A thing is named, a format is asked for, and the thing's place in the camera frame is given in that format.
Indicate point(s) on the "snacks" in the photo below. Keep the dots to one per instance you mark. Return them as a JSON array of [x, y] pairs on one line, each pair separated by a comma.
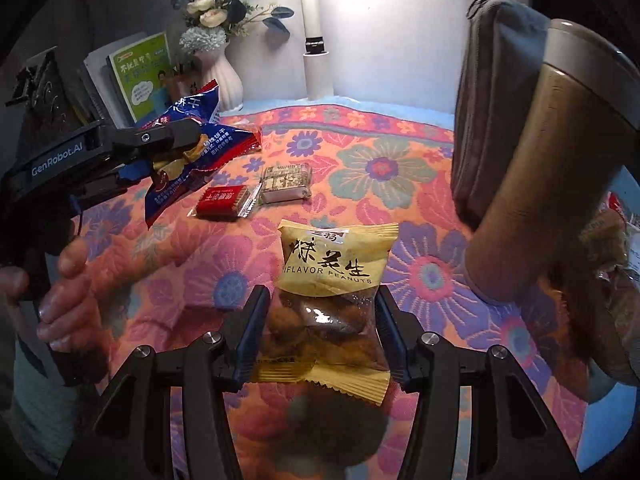
[[620, 320]]

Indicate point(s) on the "yellow peanut packet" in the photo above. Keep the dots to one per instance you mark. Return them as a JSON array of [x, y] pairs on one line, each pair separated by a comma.
[[330, 265]]

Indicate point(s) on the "orange snack packet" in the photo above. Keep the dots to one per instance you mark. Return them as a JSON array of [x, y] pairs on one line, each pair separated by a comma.
[[607, 245]]

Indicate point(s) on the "blue and white artificial flowers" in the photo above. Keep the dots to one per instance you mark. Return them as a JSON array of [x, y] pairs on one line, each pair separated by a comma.
[[210, 12]]

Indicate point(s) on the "blue snack bag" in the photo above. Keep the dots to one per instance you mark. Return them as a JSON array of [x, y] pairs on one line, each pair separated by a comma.
[[200, 165]]

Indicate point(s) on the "small brown box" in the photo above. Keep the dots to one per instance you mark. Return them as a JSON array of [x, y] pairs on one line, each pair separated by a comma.
[[182, 82]]

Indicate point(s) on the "white ribbed vase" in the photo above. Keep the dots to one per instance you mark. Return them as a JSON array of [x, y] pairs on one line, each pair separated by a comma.
[[225, 80]]

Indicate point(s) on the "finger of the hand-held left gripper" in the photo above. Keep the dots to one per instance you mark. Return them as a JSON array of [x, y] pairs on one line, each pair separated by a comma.
[[150, 139], [107, 189]]

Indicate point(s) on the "person's left hand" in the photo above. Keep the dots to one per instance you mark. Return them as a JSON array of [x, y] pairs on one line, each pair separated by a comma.
[[75, 305]]

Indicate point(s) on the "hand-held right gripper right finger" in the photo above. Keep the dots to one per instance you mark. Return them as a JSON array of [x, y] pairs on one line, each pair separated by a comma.
[[392, 340]]

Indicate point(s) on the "small red snack packet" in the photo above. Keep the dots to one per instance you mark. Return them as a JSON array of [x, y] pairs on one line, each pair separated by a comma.
[[220, 202]]

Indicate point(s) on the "grey fabric pouch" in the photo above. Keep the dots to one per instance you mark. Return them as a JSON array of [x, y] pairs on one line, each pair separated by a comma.
[[490, 110]]

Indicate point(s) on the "floral tablecloth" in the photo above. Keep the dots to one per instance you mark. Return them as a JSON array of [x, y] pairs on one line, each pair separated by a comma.
[[425, 185]]

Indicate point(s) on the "green book stack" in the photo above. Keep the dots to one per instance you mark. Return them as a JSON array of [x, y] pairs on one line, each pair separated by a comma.
[[97, 77]]

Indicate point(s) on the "white cylinder with black band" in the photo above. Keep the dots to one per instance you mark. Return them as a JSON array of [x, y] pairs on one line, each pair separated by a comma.
[[317, 75]]

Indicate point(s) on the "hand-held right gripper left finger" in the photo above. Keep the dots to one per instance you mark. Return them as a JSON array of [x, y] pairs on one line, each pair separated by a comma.
[[250, 345]]

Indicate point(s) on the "beige snack packet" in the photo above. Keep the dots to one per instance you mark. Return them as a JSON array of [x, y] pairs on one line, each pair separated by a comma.
[[287, 180]]

